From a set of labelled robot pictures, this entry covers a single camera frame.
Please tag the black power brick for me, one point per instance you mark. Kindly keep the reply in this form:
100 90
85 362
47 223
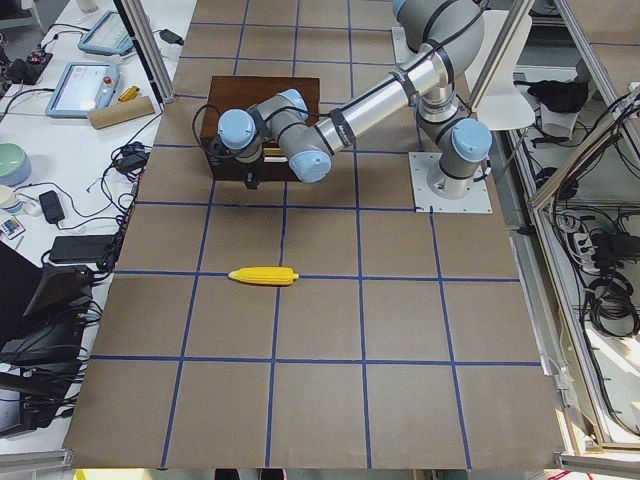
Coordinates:
79 249

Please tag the far teach pendant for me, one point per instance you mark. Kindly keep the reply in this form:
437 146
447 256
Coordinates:
107 37

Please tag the black monitor stand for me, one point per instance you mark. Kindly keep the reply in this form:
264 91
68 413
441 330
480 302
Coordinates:
44 312

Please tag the yellow utility knife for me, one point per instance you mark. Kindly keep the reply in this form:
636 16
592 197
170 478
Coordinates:
129 94

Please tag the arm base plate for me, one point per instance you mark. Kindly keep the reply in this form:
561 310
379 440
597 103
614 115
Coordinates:
434 192

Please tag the near teach pendant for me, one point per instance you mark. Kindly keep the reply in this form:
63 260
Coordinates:
83 87

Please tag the yellow toy corn cob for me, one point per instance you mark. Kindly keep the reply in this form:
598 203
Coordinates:
265 275

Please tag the black smartphone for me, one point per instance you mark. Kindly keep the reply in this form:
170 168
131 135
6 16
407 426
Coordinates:
51 207

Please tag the black cloth bundle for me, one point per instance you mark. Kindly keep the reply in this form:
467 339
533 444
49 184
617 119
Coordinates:
560 97

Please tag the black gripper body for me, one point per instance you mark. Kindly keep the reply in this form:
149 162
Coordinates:
248 170

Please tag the green bowl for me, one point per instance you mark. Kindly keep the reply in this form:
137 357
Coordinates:
15 165

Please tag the teach pendant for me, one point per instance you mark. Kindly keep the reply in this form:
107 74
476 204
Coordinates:
107 37
83 87

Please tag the dark wooden drawer cabinet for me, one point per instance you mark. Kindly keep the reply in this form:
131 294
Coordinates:
227 92

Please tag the white chair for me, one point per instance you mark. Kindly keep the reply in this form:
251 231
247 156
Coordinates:
502 107

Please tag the cardboard tube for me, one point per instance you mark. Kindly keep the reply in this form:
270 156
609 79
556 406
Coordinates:
120 112

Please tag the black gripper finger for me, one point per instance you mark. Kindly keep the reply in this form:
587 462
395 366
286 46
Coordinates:
251 180

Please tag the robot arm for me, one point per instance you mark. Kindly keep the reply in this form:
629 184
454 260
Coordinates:
444 38

